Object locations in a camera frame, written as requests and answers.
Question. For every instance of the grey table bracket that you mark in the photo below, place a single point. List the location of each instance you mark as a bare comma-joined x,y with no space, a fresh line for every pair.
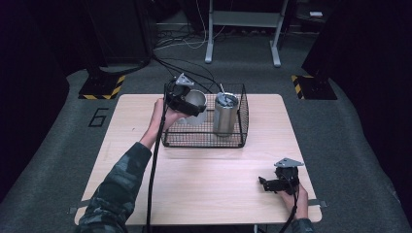
79,206
317,203

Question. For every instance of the steel cup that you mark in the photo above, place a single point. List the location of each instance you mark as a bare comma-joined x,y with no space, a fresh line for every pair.
198,98

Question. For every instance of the black yellow striped stand base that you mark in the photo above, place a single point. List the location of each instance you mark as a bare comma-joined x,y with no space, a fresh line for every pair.
312,87
102,87

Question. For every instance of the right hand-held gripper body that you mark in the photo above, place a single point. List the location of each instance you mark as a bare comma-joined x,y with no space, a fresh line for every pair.
288,174

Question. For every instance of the white metal stand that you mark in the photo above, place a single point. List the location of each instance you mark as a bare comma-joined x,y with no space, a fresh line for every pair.
246,19

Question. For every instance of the metal straw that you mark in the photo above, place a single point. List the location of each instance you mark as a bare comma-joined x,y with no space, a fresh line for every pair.
223,88

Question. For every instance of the person's left hand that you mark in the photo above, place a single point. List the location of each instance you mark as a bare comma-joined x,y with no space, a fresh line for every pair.
162,118

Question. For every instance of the black cabinet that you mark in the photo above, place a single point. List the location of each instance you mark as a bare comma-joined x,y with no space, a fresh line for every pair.
120,29

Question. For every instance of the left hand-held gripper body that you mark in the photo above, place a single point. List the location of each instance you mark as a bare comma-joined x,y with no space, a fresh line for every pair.
178,93

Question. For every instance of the steel tumbler with lid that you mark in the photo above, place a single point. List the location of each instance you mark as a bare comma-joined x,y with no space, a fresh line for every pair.
225,118

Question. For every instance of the small white box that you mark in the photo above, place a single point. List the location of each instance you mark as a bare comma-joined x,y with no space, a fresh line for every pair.
315,14

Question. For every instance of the person's right hand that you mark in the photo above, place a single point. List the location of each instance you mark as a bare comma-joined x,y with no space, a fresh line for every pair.
296,202

